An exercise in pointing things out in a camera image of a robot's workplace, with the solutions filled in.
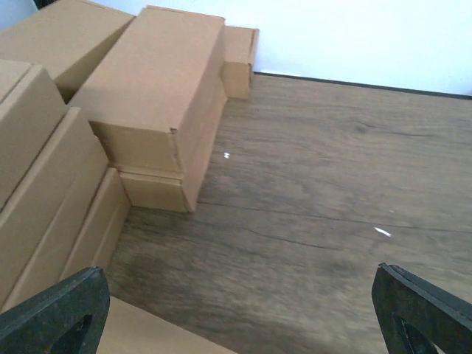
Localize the brown cardboard box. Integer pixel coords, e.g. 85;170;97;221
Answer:
97;297;232;354

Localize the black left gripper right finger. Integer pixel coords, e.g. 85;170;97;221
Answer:
372;263;471;353

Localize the large folded cardboard box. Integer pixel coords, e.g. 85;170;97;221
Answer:
1;60;130;310

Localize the small folded cardboard box rear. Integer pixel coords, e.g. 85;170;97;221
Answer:
221;26;260;100

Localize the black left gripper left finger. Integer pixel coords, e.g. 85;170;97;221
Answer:
1;267;110;353

